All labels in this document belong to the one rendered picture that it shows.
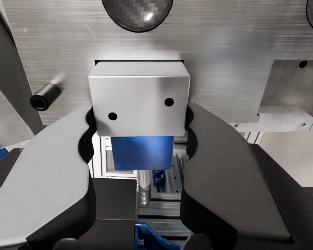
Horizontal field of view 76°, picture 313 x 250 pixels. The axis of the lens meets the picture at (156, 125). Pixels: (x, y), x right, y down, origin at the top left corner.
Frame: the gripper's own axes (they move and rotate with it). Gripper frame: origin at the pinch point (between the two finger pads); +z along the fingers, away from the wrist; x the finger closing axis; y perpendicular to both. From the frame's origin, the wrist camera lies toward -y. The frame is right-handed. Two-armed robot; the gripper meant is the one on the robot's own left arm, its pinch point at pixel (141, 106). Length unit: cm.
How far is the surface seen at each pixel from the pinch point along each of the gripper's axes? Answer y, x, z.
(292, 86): 0.4, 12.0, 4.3
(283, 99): 1.6, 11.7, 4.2
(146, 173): 6.5, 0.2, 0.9
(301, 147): 77, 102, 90
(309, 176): 105, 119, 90
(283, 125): 8.2, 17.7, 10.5
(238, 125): 8.0, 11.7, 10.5
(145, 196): 9.4, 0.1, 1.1
